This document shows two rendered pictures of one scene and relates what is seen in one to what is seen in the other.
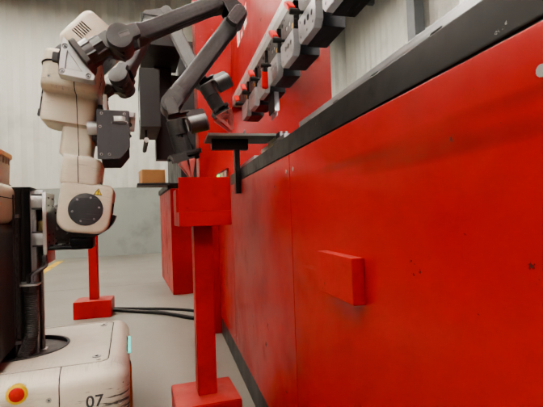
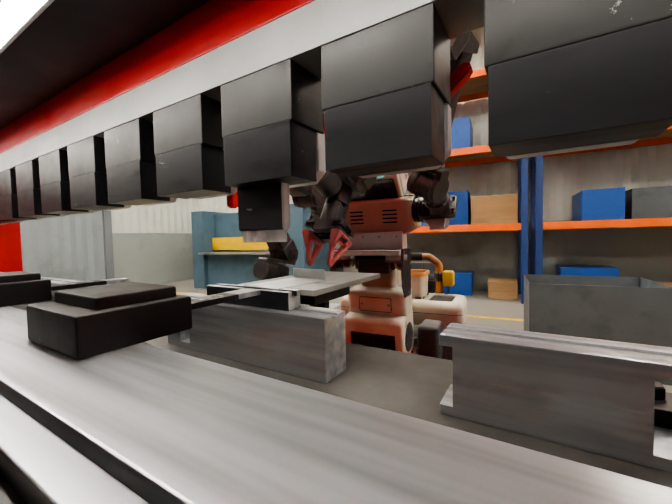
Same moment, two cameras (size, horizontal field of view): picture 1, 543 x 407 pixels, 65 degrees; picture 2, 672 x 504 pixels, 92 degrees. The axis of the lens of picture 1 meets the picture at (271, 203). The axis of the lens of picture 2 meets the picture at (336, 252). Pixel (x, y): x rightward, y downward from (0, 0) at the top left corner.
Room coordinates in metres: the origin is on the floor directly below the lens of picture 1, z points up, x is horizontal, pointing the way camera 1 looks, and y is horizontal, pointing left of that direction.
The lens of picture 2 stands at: (2.22, -0.33, 1.08)
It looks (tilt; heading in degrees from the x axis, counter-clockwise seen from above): 2 degrees down; 135
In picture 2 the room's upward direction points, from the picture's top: 1 degrees counter-clockwise
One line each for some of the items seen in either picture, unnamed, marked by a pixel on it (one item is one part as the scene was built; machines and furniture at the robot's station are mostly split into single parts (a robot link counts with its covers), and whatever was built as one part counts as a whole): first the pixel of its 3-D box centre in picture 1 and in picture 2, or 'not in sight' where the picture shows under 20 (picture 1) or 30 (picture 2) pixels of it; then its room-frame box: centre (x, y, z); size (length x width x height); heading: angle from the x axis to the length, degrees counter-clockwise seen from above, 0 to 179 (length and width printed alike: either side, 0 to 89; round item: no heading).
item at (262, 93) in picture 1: (271, 77); (273, 134); (1.76, -0.02, 1.26); 0.15 x 0.09 x 0.17; 13
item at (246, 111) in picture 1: (252, 102); (570, 61); (2.15, 0.08, 1.26); 0.15 x 0.09 x 0.17; 13
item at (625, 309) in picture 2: not in sight; (586, 327); (1.81, 2.76, 0.36); 0.80 x 0.60 x 0.72; 19
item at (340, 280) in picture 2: (238, 138); (315, 280); (1.70, 0.12, 1.00); 0.26 x 0.18 x 0.01; 103
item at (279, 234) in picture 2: (273, 106); (263, 214); (1.74, -0.02, 1.13); 0.10 x 0.02 x 0.10; 13
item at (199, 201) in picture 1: (200, 198); not in sight; (1.41, 0.23, 0.75); 0.20 x 0.16 x 0.18; 18
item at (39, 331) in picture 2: not in sight; (177, 299); (1.78, -0.18, 1.01); 0.26 x 0.12 x 0.05; 103
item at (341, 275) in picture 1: (338, 274); not in sight; (0.70, -0.11, 0.58); 0.15 x 0.02 x 0.07; 13
